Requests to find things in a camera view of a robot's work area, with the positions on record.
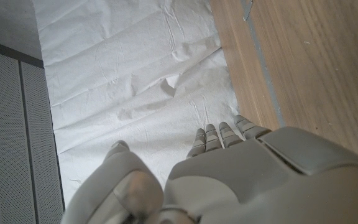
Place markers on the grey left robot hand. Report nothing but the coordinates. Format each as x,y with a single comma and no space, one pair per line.
244,180

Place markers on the white curtain backdrop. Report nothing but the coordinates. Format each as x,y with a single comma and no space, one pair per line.
129,62

